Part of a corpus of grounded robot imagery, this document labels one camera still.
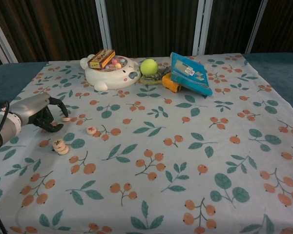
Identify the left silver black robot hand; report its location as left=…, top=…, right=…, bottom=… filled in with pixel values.
left=9, top=93, right=69, bottom=134

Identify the small brown yellow box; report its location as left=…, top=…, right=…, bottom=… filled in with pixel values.
left=87, top=49, right=116, bottom=69

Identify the white bear shaped toy container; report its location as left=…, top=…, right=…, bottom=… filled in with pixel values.
left=80, top=54, right=142, bottom=92

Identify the yellow green tennis ball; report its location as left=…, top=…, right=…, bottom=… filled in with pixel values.
left=140, top=58, right=158, bottom=76

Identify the floral berry leaf tablecloth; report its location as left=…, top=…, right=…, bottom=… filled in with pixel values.
left=0, top=53, right=293, bottom=234

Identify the orange yellow block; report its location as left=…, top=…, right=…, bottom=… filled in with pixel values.
left=162, top=73, right=184, bottom=94

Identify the blue flat product package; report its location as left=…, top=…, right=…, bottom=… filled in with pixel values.
left=170, top=52, right=214, bottom=97

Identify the white metal frame post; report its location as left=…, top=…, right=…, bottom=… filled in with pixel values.
left=95, top=0, right=113, bottom=56
left=244, top=0, right=266, bottom=54
left=192, top=0, right=212, bottom=56
left=0, top=8, right=18, bottom=63

